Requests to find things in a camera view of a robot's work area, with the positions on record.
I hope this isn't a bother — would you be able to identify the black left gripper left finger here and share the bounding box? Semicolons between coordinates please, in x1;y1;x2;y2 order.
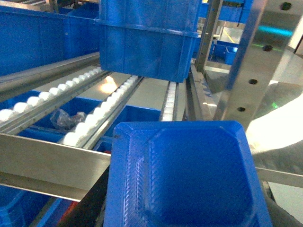
58;168;109;227

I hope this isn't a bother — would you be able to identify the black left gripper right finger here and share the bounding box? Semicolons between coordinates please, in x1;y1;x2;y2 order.
261;181;303;227

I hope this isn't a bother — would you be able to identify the blue bin upper shelf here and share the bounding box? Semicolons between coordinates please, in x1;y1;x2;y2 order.
97;0;201;83

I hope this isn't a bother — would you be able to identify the white roller track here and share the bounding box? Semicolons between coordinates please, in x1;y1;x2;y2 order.
59;75;143;148

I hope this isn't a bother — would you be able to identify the blue block part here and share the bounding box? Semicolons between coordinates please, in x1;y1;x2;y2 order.
104;121;272;227

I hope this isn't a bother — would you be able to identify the steel shelf rack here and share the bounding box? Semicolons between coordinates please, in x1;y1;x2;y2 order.
0;0;303;201

